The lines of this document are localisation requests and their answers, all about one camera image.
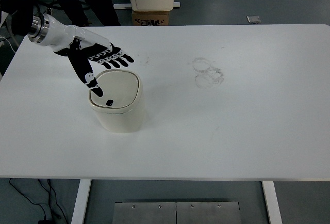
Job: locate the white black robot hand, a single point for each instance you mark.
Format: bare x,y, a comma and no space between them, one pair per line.
80,46

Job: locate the cream desktop trash can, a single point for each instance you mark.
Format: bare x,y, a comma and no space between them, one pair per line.
121,109

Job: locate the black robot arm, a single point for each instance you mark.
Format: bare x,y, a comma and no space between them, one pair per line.
21,12

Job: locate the brown cardboard box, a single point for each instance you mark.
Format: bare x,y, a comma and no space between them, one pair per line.
150,18

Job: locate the small grey floor plate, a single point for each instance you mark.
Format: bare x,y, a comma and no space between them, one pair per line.
254,19

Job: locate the left white table leg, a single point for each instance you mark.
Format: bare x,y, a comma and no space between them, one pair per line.
81,201

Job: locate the white table leg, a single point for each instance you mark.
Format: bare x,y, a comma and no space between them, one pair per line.
81,201
271,201

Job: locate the right white table leg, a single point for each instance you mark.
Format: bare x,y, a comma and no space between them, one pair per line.
271,201

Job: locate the steel base plate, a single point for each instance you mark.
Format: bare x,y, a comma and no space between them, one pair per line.
177,212

